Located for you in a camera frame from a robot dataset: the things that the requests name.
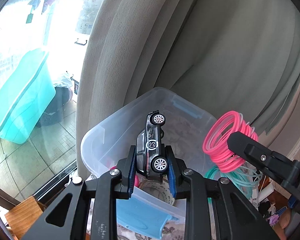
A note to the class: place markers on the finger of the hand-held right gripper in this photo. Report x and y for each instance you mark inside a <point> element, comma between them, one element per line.
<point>255,152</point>

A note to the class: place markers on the teal filament coil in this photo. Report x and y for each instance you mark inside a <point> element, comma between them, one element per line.
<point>240,180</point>

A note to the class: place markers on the blue edged case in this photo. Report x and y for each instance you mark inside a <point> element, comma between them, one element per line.
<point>277,215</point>

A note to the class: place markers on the black toy car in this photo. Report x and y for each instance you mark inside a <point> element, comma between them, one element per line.
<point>150,150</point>

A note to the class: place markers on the pale green curtain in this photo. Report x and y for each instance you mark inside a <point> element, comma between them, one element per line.
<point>190,42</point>

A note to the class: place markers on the brown packing tape roll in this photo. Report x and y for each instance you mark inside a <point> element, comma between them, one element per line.
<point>155,190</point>

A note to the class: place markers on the teal plastic tub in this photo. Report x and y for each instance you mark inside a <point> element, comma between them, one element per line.
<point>22,100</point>

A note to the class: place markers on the wooden block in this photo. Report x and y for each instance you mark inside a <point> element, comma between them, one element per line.
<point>22,212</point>

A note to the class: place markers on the clear plastic storage container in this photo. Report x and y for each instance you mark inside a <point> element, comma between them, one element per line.
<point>110,135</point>

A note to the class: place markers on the pink round mirror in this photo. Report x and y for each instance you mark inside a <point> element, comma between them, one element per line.
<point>137,181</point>

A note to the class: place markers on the hanging laundry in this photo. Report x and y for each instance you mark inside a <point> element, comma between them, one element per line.
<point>48,1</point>

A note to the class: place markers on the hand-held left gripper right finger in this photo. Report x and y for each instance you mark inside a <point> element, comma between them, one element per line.
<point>171,172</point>

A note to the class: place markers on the pink filament coil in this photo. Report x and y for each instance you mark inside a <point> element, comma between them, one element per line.
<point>215,152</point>

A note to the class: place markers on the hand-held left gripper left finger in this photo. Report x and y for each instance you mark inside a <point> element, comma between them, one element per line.
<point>131,172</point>

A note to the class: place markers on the white paper sheet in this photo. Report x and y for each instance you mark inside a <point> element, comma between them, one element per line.
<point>88,15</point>

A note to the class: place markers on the dark bag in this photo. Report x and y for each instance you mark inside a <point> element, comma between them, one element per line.
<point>57,105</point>

